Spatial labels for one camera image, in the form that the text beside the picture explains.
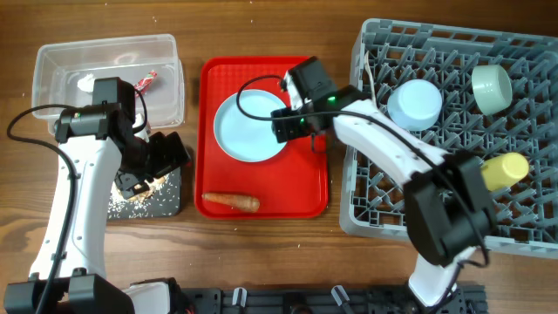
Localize light blue plate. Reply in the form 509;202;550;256
214;89;286;162

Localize rice and peanut leftovers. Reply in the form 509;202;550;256
107;174;178;215

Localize red snack wrapper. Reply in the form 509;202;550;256
133;71;157;94

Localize orange carrot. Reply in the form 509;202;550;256
202;193;260;213

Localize white tissue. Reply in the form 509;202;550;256
77;73;96;93

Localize light blue bowl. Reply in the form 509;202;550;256
387;79;442;131

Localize mint green bowl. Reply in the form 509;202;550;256
471;65;513;116

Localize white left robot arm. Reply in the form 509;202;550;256
3;104;191;313

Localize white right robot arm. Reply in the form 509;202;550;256
271;82;496;312

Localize grey dishwasher rack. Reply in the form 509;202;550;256
338;17;558;261

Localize black tray bin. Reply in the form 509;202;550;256
106;165;182;221

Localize red serving tray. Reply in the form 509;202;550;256
194;56;329;220

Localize clear plastic bin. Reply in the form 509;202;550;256
32;34;186;129

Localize yellow cup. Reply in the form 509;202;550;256
480;153;529;192

